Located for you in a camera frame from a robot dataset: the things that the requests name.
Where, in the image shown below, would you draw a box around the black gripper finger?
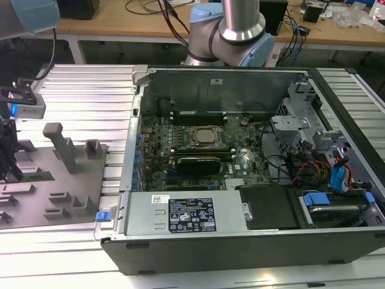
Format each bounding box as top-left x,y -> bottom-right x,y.
4,152 -> 25,183

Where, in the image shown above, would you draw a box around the green RAM stick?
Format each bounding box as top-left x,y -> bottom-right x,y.
173,110 -> 225,117
21,171 -> 55,182

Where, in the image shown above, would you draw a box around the black RAM slot bank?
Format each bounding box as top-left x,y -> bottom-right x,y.
170,146 -> 236,161
170,110 -> 228,126

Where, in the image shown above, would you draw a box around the grey parts rack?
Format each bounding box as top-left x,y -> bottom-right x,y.
0,122 -> 111,226

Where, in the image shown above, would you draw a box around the grey power supply with label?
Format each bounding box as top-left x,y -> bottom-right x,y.
124,191 -> 245,238

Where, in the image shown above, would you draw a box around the green motherboard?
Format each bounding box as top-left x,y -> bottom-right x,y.
137,111 -> 271,192

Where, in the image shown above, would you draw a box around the large black box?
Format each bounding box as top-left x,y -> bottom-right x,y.
58,0 -> 100,20

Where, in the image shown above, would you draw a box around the wooden desk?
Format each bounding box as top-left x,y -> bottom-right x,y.
0,0 -> 385,64

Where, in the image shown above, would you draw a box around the metal CPU socket cover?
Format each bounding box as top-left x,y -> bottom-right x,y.
185,124 -> 230,149

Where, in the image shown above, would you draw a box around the black graphics card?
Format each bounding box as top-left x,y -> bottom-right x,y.
176,155 -> 223,176

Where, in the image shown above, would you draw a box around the silver CPU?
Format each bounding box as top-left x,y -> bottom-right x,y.
194,128 -> 223,145

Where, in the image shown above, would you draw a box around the black open PC case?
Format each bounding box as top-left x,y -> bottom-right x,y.
93,66 -> 385,276

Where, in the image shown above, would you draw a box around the small silver heat sink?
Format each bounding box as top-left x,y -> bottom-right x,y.
224,178 -> 247,190

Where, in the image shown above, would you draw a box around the black plastic shroud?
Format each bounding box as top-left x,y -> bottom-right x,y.
235,184 -> 302,231

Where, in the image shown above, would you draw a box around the grey metal drive cage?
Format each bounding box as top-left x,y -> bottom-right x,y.
269,80 -> 353,152

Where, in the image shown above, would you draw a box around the hard disk in blue carrier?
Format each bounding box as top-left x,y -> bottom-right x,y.
297,189 -> 377,229

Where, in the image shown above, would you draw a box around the small black box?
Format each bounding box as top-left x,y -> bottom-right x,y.
303,4 -> 322,23

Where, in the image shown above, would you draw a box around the clear plastic bags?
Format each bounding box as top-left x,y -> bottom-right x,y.
331,4 -> 375,30

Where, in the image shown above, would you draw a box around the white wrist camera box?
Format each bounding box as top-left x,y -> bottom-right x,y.
0,77 -> 47,120

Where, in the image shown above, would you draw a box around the black camera cable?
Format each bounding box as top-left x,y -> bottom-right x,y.
35,28 -> 58,81

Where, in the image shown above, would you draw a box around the red and yellow wires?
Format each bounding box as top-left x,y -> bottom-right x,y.
295,160 -> 331,185

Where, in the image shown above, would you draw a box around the blue flat data cable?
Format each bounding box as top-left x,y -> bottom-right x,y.
330,151 -> 352,191

